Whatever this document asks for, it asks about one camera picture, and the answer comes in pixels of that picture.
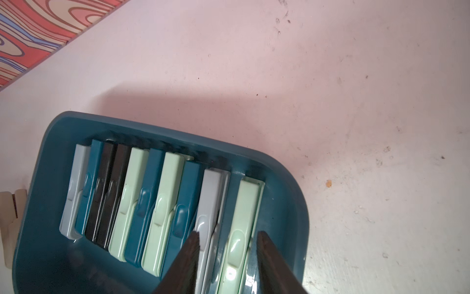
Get teal plastic storage box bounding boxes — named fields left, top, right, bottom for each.
left=12, top=111, right=309, bottom=294

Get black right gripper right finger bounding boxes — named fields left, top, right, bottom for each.
left=257, top=231, right=307, bottom=294

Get grey pruning pliers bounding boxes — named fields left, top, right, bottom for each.
left=59, top=144, right=91, bottom=240

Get teal pruning pliers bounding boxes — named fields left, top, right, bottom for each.
left=75, top=140, right=104, bottom=236

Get black pruning pliers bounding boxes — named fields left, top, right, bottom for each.
left=85, top=141, right=116, bottom=243
left=95, top=144, right=132, bottom=251

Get beige pruning pliers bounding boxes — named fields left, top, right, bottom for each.
left=1, top=189, right=27, bottom=270

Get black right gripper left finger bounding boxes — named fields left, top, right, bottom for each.
left=152, top=231, right=200, bottom=294

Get teal pliers group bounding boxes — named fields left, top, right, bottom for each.
left=162, top=161, right=204, bottom=278

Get grey pliers group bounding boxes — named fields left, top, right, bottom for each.
left=194, top=168, right=231, bottom=294

